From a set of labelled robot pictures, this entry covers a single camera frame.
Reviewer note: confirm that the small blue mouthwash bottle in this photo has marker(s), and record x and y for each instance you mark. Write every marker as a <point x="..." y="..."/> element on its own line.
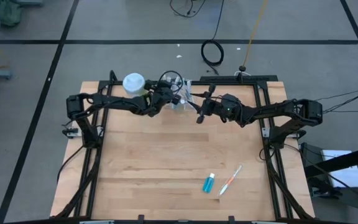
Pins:
<point x="208" y="185"/>

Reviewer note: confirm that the white green wipes canister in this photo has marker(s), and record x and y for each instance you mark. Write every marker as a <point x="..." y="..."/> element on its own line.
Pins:
<point x="133" y="83"/>

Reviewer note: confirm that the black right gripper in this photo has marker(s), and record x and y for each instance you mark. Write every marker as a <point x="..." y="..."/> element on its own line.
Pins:
<point x="225" y="107"/>

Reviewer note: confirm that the orange toothbrush in clear wrapper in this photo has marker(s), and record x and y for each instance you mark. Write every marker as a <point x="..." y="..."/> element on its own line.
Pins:
<point x="229" y="181"/>

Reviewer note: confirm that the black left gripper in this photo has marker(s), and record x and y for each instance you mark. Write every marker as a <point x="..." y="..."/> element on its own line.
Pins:
<point x="160" y="96"/>

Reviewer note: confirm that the green bag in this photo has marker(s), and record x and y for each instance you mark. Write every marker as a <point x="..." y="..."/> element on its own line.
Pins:
<point x="5" y="12"/>

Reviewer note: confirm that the clear plastic organizer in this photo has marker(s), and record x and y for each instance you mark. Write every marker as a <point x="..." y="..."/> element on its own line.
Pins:
<point x="186" y="87"/>

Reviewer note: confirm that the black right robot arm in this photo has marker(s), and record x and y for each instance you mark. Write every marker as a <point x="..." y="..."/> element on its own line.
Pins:
<point x="275" y="107"/>

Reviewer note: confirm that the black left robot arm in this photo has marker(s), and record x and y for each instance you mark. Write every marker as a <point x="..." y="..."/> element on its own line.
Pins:
<point x="117" y="102"/>

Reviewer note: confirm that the black aluminium table frame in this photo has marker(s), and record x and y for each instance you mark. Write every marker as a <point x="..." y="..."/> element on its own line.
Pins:
<point x="95" y="186"/>

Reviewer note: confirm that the black cart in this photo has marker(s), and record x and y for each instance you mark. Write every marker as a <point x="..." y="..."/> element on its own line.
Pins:
<point x="337" y="163"/>

